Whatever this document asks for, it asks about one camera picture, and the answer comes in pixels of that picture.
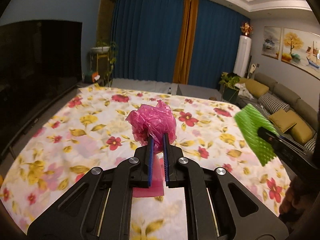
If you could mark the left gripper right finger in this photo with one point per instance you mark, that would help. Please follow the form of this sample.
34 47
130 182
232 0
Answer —
218 206

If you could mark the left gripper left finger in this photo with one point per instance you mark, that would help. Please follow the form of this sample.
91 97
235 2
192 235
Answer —
98 205

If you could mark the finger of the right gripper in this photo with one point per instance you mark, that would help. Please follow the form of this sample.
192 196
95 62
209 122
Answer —
268 136

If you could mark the pink plastic bag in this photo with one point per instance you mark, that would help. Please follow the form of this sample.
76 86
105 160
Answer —
153 122

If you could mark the right hand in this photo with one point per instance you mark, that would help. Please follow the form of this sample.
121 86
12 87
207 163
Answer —
292 197

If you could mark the patterned cushion near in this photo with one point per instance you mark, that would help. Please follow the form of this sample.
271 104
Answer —
310 145

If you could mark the patterned cushion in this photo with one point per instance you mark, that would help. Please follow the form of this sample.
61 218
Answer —
310 145
272 103

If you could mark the yellow cushion front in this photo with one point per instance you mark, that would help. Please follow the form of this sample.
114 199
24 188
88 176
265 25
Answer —
282 120

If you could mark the yellow cushion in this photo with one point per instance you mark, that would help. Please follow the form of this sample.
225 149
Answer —
254 87
300 132
282 120

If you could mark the grey sectional sofa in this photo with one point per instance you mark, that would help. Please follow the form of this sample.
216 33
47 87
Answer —
298 105

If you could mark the yellow cushion back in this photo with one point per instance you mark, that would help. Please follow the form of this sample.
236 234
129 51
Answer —
300 132

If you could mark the yellow cushion far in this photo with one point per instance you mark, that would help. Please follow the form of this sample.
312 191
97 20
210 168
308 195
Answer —
254 87

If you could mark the white cloth on sofa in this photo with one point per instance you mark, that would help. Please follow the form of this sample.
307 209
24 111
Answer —
243 91

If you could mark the potted plant by sofa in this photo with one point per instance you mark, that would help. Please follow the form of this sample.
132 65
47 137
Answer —
228 83

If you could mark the floral tablecloth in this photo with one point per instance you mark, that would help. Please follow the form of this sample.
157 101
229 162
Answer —
92 130

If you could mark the white standing air conditioner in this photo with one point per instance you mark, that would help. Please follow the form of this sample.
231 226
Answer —
242 57

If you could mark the tree and ship painting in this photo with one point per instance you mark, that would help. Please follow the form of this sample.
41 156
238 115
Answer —
301 49

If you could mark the small landscape painting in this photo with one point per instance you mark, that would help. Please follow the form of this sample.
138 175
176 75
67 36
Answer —
271 42

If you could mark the orange curtain strip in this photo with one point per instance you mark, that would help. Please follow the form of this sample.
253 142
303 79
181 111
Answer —
186 42

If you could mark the red flower decoration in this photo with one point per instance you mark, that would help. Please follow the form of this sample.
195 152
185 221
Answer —
246 29

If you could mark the plant on stand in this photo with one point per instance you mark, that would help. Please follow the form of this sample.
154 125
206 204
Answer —
103 57

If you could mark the black television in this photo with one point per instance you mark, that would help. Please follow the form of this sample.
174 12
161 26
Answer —
40 61

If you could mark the blue curtain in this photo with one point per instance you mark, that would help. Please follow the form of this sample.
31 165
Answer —
147 34

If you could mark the wooden door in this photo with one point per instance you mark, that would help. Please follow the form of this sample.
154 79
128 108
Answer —
104 22

